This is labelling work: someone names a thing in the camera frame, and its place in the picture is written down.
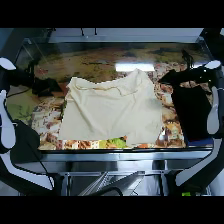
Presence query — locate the black garment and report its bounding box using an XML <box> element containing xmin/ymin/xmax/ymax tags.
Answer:
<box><xmin>170</xmin><ymin>84</ymin><xmax>215</xmax><ymax>143</ymax></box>

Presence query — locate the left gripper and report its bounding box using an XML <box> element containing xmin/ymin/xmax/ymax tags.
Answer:
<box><xmin>32</xmin><ymin>77</ymin><xmax>56</xmax><ymax>98</ymax></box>

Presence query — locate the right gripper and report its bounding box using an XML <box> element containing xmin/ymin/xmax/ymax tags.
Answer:
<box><xmin>167</xmin><ymin>68</ymin><xmax>193</xmax><ymax>88</ymax></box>

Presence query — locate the black cable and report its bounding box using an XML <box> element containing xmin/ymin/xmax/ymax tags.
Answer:
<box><xmin>30</xmin><ymin>142</ymin><xmax>56</xmax><ymax>190</ymax></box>

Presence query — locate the cream T-shirt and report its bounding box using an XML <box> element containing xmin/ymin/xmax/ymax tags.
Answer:
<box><xmin>57</xmin><ymin>68</ymin><xmax>165</xmax><ymax>149</ymax></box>

